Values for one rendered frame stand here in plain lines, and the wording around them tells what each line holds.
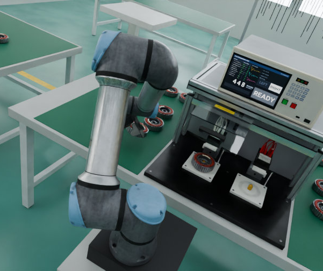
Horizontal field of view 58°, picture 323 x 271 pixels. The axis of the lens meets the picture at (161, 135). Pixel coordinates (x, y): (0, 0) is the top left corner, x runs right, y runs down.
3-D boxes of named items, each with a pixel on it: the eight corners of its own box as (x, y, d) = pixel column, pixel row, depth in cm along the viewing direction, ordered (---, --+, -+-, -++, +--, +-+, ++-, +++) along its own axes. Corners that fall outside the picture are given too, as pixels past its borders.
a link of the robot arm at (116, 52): (120, 239, 77) (155, 33, 77) (60, 233, 74) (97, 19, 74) (117, 223, 89) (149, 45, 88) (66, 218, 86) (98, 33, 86)
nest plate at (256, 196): (260, 208, 129) (262, 206, 128) (229, 192, 133) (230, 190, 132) (266, 189, 141) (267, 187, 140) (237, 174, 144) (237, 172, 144)
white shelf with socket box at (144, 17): (137, 95, 191) (153, 25, 166) (92, 75, 201) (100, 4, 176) (161, 81, 219) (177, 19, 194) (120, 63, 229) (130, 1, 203)
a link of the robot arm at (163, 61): (193, 40, 81) (156, 100, 127) (155, 30, 78) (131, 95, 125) (189, 79, 78) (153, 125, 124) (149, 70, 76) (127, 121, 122)
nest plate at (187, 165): (210, 182, 135) (211, 180, 134) (181, 167, 139) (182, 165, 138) (220, 166, 147) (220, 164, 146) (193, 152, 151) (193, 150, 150)
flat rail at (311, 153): (316, 159, 126) (320, 154, 124) (187, 101, 142) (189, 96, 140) (316, 158, 127) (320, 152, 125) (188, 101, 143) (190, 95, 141)
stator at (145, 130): (131, 137, 140) (134, 132, 139) (121, 125, 148) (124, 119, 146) (150, 138, 148) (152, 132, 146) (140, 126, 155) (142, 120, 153)
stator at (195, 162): (208, 176, 136) (211, 170, 134) (187, 165, 139) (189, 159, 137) (216, 164, 145) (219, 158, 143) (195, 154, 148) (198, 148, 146)
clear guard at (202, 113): (235, 156, 114) (241, 144, 111) (181, 130, 120) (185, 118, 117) (251, 124, 140) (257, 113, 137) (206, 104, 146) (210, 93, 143)
